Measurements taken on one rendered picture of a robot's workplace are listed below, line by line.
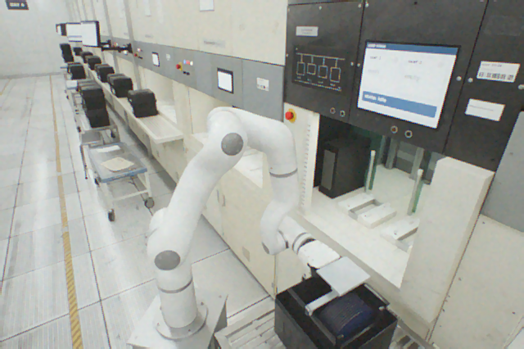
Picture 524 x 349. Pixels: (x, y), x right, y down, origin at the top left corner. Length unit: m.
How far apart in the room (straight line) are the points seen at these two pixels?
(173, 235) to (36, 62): 13.60
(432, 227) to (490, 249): 0.14
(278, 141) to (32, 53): 13.68
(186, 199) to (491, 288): 0.88
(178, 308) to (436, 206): 0.87
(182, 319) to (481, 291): 0.93
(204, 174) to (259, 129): 0.20
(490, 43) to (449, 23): 0.11
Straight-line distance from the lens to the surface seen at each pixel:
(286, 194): 0.93
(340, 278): 0.92
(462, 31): 0.95
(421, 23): 1.00
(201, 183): 0.85
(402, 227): 1.53
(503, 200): 0.95
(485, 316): 1.14
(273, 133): 0.84
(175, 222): 0.89
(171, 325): 1.21
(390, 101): 1.05
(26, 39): 14.28
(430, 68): 0.98
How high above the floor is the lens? 1.73
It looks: 27 degrees down
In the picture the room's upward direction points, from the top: straight up
